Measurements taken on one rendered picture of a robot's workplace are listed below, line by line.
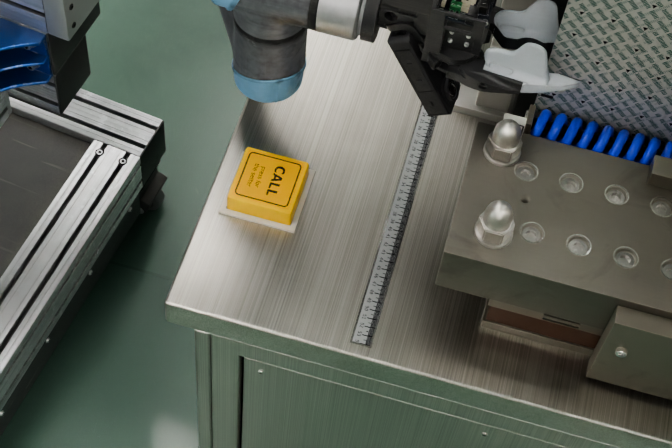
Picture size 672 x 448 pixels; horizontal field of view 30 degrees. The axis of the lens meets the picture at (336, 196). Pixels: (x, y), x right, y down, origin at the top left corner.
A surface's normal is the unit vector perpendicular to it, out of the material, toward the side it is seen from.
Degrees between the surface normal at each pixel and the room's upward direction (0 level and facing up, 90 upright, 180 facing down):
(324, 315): 0
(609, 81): 90
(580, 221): 0
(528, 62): 90
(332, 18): 79
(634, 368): 90
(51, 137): 0
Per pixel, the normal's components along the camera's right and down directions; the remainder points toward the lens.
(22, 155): 0.07, -0.56
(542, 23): -0.16, 0.76
